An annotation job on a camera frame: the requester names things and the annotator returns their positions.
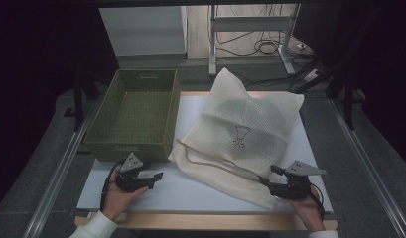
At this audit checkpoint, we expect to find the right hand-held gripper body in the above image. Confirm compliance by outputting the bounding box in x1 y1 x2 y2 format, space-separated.
273 160 328 200

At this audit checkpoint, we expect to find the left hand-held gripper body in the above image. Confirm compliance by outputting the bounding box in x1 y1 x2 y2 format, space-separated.
114 152 152 193

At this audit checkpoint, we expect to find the cream drawstring bag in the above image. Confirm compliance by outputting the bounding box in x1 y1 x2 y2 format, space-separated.
168 67 305 211

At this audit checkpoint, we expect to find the green woven basket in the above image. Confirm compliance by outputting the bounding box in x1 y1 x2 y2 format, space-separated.
83 68 181 164

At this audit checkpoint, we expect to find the person's left hand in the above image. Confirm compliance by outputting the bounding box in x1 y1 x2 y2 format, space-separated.
101 167 150 222

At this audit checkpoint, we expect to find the person's right hand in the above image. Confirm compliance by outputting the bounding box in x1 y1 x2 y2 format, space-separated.
286 187 326 232

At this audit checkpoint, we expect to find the white table mat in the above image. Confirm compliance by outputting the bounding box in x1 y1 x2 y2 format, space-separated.
76 93 334 214

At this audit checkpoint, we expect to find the black metal stand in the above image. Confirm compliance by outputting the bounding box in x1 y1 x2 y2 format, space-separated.
326 77 364 131
64 75 99 132

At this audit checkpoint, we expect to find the white power strip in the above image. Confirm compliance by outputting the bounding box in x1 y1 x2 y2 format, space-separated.
303 68 322 83

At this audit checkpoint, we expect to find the dark curtain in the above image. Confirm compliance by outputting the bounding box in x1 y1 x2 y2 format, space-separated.
293 0 406 171
0 0 120 212

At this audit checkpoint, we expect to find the white cabinet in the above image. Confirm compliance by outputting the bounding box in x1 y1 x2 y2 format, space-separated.
98 5 189 58

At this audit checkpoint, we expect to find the right hand-held gripper black cable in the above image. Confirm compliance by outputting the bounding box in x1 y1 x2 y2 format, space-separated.
308 182 326 220

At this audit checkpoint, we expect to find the hand-held gripper black cable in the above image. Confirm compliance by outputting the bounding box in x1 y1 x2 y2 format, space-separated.
99 161 124 212
308 182 326 220

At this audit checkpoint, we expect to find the left hand-held gripper black cable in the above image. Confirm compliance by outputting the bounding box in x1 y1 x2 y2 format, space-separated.
99 161 124 212

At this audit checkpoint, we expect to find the aluminium floor rail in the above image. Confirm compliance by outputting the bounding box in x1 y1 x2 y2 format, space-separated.
23 98 102 238
328 98 406 238

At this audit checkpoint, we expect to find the tangle of black floor cables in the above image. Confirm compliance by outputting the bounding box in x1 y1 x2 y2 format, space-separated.
214 3 321 91

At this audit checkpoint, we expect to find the white metal desk frame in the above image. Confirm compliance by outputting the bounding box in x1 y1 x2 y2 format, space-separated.
208 3 303 77

